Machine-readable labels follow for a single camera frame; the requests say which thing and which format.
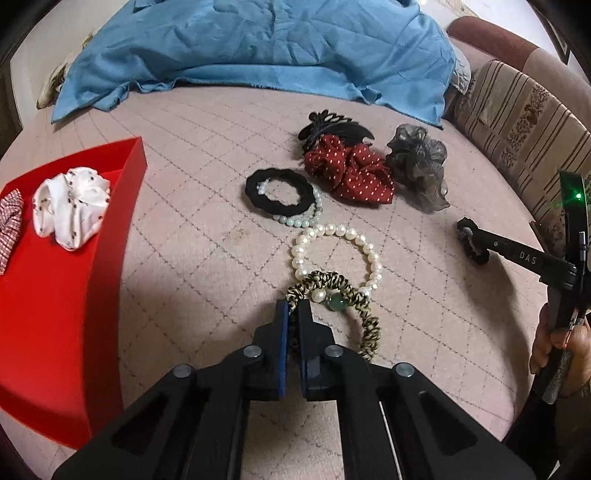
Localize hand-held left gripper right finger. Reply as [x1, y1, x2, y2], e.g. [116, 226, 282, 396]
[298, 300, 537, 480]

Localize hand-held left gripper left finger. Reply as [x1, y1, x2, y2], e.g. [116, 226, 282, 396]
[53, 299, 291, 480]

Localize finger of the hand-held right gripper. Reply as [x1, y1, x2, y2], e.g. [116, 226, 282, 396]
[456, 217, 579, 289]

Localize leopard print scrunchie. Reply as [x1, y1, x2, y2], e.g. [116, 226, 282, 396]
[286, 272, 382, 363]

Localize white pearl bracelet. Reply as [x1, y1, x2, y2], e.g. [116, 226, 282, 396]
[291, 223, 380, 303]

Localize grey sheer scrunchie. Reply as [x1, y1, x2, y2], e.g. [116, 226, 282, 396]
[385, 124, 451, 214]

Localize pale green bead bracelet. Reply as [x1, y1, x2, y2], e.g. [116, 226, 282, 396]
[257, 179, 325, 228]

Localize black hair tie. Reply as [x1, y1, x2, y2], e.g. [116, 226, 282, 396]
[245, 168, 315, 215]

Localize red polka dot scrunchie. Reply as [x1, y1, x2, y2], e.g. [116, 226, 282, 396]
[303, 135, 395, 205]

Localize black hair claw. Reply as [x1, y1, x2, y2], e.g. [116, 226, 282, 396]
[297, 110, 376, 152]

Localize red tray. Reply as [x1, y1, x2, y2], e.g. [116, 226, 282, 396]
[0, 137, 148, 450]

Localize person's right hand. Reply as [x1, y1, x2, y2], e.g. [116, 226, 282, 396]
[529, 302, 591, 398]

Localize striped sofa cushion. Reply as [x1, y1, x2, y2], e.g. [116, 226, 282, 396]
[449, 59, 591, 243]

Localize brown sofa cushion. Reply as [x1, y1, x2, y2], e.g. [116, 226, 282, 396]
[447, 16, 591, 139]

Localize grey quilted cloth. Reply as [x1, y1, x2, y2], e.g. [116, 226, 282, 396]
[444, 46, 472, 96]

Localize white dotted scrunchie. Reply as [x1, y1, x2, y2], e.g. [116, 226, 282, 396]
[32, 167, 112, 252]

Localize red plaid scrunchie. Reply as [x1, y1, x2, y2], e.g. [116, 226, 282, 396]
[0, 189, 25, 277]

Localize blue cloth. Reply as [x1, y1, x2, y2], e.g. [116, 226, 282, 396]
[50, 0, 458, 127]

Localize floral pillow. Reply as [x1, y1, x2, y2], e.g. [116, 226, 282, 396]
[36, 28, 99, 110]

